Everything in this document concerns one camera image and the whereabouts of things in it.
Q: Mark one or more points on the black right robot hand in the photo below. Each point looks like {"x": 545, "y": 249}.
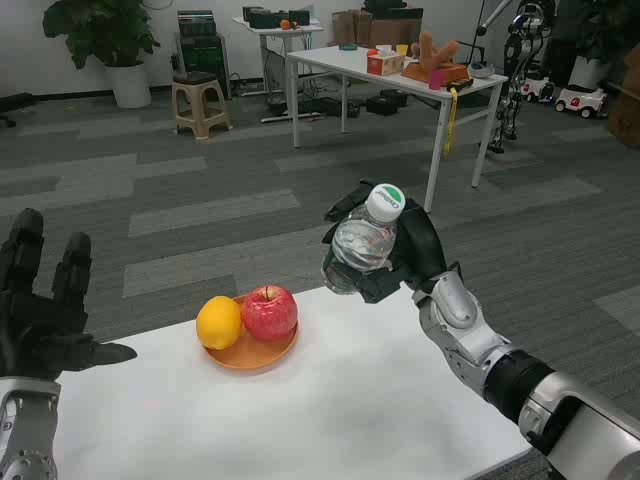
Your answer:
{"x": 422, "y": 245}

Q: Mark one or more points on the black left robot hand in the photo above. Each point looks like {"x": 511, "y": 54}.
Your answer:
{"x": 30, "y": 330}

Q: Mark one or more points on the clear plastic water bottle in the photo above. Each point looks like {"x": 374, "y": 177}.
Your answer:
{"x": 365, "y": 240}

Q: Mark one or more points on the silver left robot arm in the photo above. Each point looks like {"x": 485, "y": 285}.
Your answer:
{"x": 25, "y": 425}

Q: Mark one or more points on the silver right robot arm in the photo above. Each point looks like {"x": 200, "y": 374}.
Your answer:
{"x": 465, "y": 312}

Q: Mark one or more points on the yellow tape measure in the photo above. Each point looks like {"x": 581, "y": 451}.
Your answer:
{"x": 452, "y": 115}

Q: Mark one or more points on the black floor box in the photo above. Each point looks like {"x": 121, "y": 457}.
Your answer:
{"x": 386, "y": 104}

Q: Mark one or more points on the pink cup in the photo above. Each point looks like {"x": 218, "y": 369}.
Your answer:
{"x": 437, "y": 80}

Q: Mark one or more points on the red apple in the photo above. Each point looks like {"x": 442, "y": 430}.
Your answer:
{"x": 270, "y": 315}

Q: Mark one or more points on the black floor power equipment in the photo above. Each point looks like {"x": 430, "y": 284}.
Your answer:
{"x": 325, "y": 106}

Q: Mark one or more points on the orange flat box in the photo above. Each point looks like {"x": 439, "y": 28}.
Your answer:
{"x": 457, "y": 72}

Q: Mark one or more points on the white grey bowl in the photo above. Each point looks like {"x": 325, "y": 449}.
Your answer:
{"x": 482, "y": 71}

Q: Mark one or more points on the red tissue box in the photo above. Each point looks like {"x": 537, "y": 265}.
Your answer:
{"x": 386, "y": 64}

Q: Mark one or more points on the yellow lemon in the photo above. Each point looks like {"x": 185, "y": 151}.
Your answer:
{"x": 217, "y": 322}

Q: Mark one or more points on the brown plush toy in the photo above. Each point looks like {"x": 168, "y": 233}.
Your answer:
{"x": 429, "y": 52}

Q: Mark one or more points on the small white toy car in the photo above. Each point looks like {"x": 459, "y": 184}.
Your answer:
{"x": 537, "y": 90}

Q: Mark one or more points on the yellow cup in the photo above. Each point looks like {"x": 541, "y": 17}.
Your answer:
{"x": 402, "y": 49}

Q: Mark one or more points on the orange round plate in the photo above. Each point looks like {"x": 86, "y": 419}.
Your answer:
{"x": 250, "y": 357}

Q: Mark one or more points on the teal round lid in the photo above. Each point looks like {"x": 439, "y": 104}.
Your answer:
{"x": 348, "y": 47}

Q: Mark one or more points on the white table with legs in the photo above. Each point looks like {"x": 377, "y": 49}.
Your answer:
{"x": 325, "y": 57}

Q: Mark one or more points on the silver humanoid robot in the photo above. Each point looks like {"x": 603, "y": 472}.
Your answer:
{"x": 517, "y": 55}

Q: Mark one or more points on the large white toy car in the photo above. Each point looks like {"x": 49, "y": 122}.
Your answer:
{"x": 580, "y": 102}

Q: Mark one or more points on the brown cardboard box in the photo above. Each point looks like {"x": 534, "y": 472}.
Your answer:
{"x": 395, "y": 32}

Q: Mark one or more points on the brown paper bags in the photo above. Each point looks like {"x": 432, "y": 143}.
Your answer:
{"x": 350, "y": 27}

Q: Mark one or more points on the wide white plant pot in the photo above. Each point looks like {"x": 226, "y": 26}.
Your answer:
{"x": 589, "y": 74}

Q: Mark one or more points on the black bag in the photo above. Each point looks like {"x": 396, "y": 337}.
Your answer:
{"x": 390, "y": 7}

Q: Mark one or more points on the large brown carton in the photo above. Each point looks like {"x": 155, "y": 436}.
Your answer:
{"x": 627, "y": 105}

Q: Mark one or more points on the black speaker box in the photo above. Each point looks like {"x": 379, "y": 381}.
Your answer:
{"x": 298, "y": 18}

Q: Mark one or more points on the small orange fruit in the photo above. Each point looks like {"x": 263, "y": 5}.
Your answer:
{"x": 285, "y": 24}

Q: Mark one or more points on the white standing desk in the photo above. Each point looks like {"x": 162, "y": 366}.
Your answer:
{"x": 270, "y": 29}

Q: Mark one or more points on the beige plastic stool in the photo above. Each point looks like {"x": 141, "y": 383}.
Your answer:
{"x": 200, "y": 82}

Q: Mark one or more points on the black boxes group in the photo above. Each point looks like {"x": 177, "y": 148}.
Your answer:
{"x": 257, "y": 17}

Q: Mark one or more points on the black computer tower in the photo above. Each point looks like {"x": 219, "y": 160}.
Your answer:
{"x": 205, "y": 60}

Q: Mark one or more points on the dark green tall plant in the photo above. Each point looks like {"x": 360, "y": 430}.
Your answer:
{"x": 607, "y": 25}

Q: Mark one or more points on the green leafy potted plant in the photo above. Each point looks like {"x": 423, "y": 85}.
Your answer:
{"x": 105, "y": 30}

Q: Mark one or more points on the black striped device stack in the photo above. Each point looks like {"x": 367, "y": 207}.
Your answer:
{"x": 196, "y": 22}

